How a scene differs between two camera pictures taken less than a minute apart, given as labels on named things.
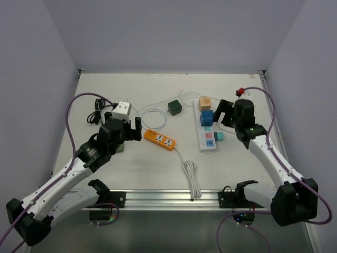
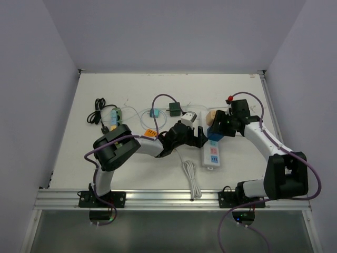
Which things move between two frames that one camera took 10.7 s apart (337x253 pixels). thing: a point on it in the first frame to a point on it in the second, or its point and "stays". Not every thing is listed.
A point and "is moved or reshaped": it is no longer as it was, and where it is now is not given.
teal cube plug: x=218 y=136 to x=156 y=113
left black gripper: x=135 y=134 to x=197 y=141
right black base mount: x=227 y=198 stays
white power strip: x=206 y=134 is moved or reshaped
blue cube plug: x=206 y=117 to x=212 y=136
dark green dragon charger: x=175 y=107 stays
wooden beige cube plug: x=205 y=103 to x=210 y=117
